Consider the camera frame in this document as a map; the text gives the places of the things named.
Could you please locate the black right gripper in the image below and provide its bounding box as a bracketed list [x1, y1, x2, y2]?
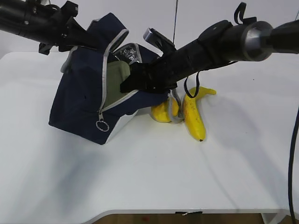
[120, 38, 224, 93]

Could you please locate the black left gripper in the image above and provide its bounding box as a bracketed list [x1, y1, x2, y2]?
[38, 0, 102, 55]

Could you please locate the glass container green lid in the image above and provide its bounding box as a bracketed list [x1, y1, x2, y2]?
[104, 61, 130, 107]

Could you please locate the yellow pear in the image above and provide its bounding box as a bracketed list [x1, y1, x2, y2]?
[151, 100, 171, 123]

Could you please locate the yellow banana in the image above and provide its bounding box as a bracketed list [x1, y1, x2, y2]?
[183, 87, 217, 141]

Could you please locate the navy insulated lunch bag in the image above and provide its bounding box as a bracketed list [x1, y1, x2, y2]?
[49, 13, 170, 145]

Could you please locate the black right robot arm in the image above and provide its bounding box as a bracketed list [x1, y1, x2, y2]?
[120, 20, 299, 93]

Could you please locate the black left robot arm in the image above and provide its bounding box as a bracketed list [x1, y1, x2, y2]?
[0, 0, 101, 55]

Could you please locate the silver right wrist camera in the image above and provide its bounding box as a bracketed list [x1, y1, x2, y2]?
[143, 28, 176, 53]

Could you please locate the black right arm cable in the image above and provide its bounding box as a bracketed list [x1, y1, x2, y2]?
[183, 2, 299, 224]

